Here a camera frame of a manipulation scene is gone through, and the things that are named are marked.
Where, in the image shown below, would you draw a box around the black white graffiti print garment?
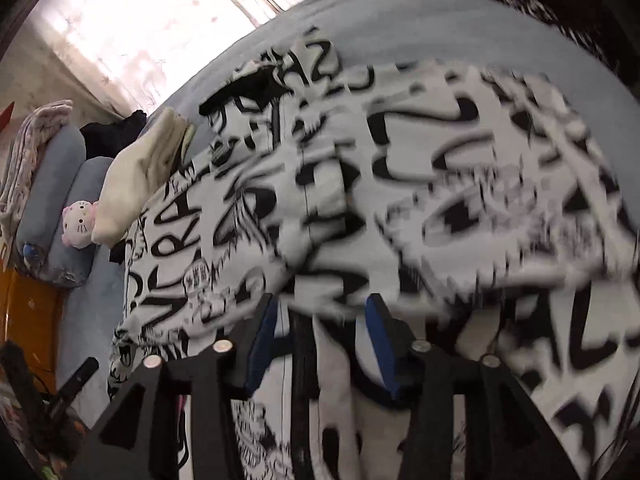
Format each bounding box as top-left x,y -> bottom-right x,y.
107,30 -> 639,479

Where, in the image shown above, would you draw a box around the black clothes pile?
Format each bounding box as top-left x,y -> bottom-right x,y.
80,110 -> 146,159

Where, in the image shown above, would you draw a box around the black device on nightstand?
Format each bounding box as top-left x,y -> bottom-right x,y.
0,341 -> 101,441

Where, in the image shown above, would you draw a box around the blue-grey pillow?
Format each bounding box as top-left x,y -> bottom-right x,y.
14,125 -> 86,273
40,157 -> 113,288

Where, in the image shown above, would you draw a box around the cream folded garment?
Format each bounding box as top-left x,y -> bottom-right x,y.
92,107 -> 189,247

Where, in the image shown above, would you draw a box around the light green folded garment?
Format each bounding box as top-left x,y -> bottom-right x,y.
180,124 -> 196,160

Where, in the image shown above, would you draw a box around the pink plush cat toy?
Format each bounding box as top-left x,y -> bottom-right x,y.
62,200 -> 98,249

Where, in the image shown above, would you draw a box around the pink patterned folded blanket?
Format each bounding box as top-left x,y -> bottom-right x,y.
1,100 -> 74,245

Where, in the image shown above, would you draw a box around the blue-grey bed sheet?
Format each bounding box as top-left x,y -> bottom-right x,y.
87,0 -> 639,434

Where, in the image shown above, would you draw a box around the white floral curtain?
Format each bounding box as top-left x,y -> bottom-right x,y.
28,0 -> 304,116

